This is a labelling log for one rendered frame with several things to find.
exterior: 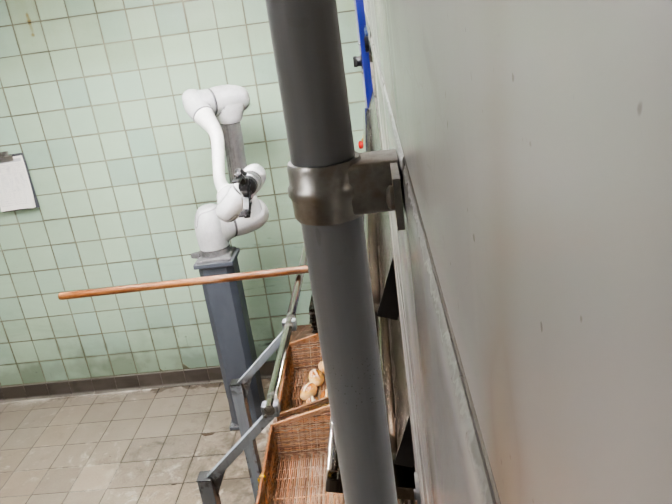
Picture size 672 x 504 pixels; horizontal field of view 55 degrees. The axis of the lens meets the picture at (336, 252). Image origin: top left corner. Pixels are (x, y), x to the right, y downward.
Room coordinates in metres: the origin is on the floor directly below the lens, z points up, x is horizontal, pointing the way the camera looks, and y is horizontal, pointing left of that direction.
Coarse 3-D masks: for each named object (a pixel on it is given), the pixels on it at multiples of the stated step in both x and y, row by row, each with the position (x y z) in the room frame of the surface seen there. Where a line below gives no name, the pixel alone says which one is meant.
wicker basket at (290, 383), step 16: (288, 352) 2.53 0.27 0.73; (304, 352) 2.59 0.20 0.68; (320, 352) 2.59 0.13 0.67; (288, 368) 2.46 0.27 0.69; (304, 368) 2.60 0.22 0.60; (288, 384) 2.40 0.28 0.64; (304, 384) 2.47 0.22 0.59; (288, 400) 2.33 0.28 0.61; (320, 400) 2.05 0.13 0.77; (288, 416) 2.06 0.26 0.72
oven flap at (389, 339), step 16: (384, 320) 1.27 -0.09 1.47; (384, 336) 1.20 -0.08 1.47; (400, 336) 1.08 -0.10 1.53; (384, 352) 1.13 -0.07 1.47; (400, 352) 1.04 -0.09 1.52; (384, 368) 1.07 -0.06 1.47; (400, 368) 1.00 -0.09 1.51; (384, 384) 1.01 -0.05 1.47; (400, 384) 0.96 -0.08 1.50; (400, 400) 0.92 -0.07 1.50; (400, 416) 0.89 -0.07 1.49; (400, 432) 0.85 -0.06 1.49
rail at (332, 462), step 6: (330, 426) 0.95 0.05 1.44; (330, 432) 0.94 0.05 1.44; (330, 438) 0.92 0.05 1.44; (330, 444) 0.90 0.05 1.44; (330, 450) 0.89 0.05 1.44; (336, 450) 0.89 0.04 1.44; (330, 456) 0.87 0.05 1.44; (336, 456) 0.87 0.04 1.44; (330, 462) 0.86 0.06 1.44; (336, 462) 0.86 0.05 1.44; (330, 468) 0.84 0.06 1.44; (336, 468) 0.84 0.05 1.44; (330, 474) 0.84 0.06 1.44; (336, 474) 0.84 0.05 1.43
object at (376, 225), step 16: (368, 112) 2.52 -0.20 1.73; (368, 128) 2.17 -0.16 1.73; (368, 144) 1.90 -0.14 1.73; (368, 224) 1.16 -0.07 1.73; (384, 224) 1.04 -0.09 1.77; (368, 240) 1.07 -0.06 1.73; (384, 240) 0.99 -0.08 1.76; (368, 256) 1.00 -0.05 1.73; (384, 256) 0.93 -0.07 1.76; (384, 272) 0.88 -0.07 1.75
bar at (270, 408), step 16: (304, 256) 2.51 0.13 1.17; (288, 320) 1.94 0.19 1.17; (288, 336) 1.83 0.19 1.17; (272, 352) 1.94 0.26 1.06; (256, 368) 1.95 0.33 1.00; (240, 384) 1.94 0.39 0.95; (272, 384) 1.55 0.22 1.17; (240, 400) 1.95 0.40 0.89; (272, 400) 1.48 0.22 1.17; (240, 416) 1.95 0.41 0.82; (272, 416) 1.45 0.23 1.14; (240, 432) 1.95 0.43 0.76; (256, 432) 1.46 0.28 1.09; (240, 448) 1.47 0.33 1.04; (256, 448) 1.97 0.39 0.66; (224, 464) 1.47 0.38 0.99; (256, 464) 1.95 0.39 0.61; (208, 480) 1.47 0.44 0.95; (256, 480) 1.95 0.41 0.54; (208, 496) 1.47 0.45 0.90; (256, 496) 1.95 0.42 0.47
